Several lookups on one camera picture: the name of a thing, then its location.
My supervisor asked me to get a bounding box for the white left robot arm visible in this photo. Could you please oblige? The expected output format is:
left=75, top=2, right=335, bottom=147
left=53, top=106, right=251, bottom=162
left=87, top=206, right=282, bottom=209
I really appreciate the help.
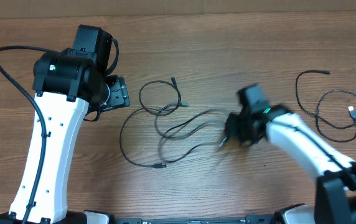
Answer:
left=0, top=25, right=130, bottom=223

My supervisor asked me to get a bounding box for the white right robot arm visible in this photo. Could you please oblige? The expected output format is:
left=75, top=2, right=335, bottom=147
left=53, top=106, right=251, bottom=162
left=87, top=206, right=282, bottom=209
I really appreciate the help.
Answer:
left=224, top=84, right=356, bottom=223

